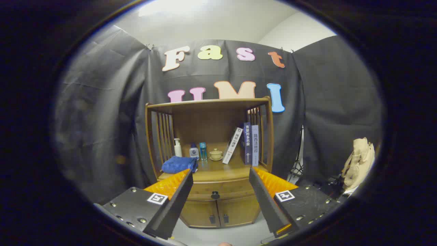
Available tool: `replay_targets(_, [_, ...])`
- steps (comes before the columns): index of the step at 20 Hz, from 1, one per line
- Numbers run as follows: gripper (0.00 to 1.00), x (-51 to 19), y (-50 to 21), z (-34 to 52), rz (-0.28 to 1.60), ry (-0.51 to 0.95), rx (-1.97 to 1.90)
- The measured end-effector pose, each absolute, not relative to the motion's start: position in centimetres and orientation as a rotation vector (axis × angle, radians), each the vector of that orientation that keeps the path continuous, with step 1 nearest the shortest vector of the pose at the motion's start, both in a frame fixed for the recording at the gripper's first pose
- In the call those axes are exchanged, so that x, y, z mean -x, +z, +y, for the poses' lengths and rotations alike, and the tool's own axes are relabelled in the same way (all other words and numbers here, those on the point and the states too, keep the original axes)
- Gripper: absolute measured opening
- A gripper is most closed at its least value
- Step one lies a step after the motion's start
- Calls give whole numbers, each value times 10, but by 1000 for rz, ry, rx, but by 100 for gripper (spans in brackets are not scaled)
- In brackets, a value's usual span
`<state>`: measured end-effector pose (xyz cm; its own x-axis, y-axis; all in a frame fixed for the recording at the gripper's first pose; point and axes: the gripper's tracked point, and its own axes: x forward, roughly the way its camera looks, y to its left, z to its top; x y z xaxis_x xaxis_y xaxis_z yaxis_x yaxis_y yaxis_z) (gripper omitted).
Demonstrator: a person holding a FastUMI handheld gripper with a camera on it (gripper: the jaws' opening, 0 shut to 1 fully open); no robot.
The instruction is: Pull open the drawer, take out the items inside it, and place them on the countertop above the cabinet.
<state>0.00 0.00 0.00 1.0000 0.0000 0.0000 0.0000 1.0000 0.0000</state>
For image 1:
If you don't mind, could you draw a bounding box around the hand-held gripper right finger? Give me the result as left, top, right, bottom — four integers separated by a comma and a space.
249, 167, 342, 238

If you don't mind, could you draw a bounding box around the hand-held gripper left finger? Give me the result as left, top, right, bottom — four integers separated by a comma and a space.
102, 169, 194, 240

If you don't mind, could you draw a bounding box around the wooden cabinet door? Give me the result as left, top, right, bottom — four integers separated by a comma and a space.
217, 195, 262, 227
180, 201, 221, 229

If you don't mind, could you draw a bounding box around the wooden countertop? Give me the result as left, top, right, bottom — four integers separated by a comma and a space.
158, 142, 270, 182

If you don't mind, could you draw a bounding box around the wooden cabinet with open shelf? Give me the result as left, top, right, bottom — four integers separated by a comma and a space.
145, 96, 274, 229

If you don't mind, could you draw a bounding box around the blue folded towel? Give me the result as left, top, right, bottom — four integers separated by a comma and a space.
161, 156, 199, 174

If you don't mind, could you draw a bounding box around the black tripod stand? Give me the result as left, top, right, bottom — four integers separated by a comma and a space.
287, 126, 304, 183

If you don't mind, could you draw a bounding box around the pale purple book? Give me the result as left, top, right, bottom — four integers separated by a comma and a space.
251, 124, 259, 167

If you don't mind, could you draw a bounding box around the dark blue book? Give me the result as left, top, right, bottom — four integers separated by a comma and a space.
243, 122, 252, 165

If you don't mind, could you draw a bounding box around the white book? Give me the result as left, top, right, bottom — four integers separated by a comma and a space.
222, 127, 243, 164

